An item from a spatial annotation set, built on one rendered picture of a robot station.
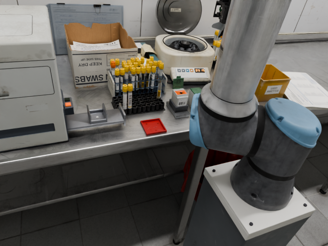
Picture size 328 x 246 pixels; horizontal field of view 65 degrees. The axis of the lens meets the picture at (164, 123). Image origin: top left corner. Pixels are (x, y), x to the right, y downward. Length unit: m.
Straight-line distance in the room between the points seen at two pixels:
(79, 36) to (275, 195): 0.99
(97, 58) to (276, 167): 0.69
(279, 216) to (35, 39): 0.67
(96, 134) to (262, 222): 0.51
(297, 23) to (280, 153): 1.45
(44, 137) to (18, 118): 0.09
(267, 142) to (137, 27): 0.97
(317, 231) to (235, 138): 1.49
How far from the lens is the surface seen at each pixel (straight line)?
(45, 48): 0.64
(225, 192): 0.67
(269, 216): 0.66
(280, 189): 0.64
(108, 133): 0.80
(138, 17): 1.34
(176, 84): 0.89
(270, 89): 1.10
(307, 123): 0.57
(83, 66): 0.99
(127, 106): 0.88
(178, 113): 0.89
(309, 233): 1.94
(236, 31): 0.43
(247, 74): 0.46
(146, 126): 0.83
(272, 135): 0.55
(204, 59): 1.12
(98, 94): 0.99
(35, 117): 0.73
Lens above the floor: 1.40
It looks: 38 degrees down
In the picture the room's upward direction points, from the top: 8 degrees clockwise
